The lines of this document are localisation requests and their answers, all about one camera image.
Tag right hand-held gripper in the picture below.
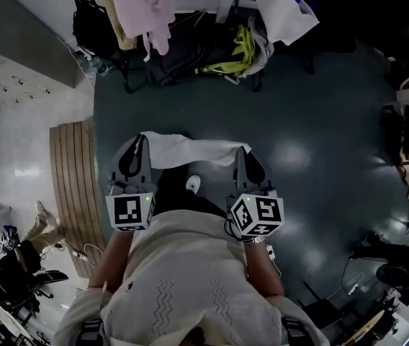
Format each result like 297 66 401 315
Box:
225 146 285 239

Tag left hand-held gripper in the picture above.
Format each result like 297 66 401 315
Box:
105 133 159 233

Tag white cloth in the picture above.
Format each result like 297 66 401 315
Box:
140 130 253 170

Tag person's right forearm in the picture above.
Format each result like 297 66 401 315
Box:
243 242 285 299

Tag person's left forearm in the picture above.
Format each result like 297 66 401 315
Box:
87 229 136 296

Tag person's black trousers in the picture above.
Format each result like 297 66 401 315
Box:
156 164 230 220

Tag wooden slatted board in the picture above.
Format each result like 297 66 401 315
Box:
48 119 107 279

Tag person's white shoe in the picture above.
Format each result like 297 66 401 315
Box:
185 174 202 195

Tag clear water bottle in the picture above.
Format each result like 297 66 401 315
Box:
88 53 114 78

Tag black duffel bag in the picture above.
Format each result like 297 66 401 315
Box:
143 41 236 88

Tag person's cream knit sweater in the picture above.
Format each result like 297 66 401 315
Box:
53 209 332 346

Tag grey tote bag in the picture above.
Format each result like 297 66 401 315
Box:
246 12 276 78

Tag black backpack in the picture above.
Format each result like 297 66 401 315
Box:
71 0 122 63

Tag black folding chair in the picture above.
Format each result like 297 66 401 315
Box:
297 281 368 330

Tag beige hanging garment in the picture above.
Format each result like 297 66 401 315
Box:
98 0 139 51

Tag pink hanging garment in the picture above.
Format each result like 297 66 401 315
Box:
109 0 176 56

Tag round wooden board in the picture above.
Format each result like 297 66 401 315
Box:
346 309 386 346

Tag yellow-green strap bag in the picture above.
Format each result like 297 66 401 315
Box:
194 25 256 78

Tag grey harness strap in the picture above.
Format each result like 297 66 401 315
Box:
76 317 105 346
281 315 312 346

